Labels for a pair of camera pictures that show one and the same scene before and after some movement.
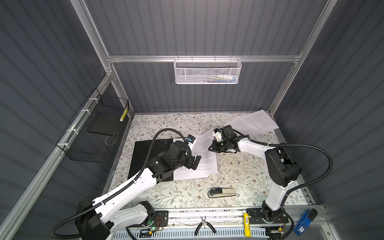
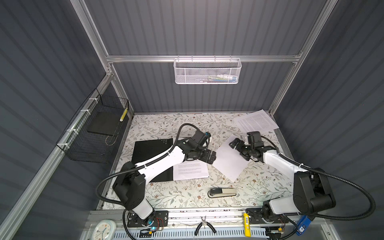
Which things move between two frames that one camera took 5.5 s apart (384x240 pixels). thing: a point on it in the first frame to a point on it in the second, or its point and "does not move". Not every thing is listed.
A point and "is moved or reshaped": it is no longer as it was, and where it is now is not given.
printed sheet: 200,147 does not move
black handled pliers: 203,222 does not move
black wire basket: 90,133 does not move
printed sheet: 253,123 does not move
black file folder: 140,152 does not move
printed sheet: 204,147 is moved or reshaped
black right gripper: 215,148 to 239,147
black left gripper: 189,163 to 206,158
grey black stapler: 217,192 does not move
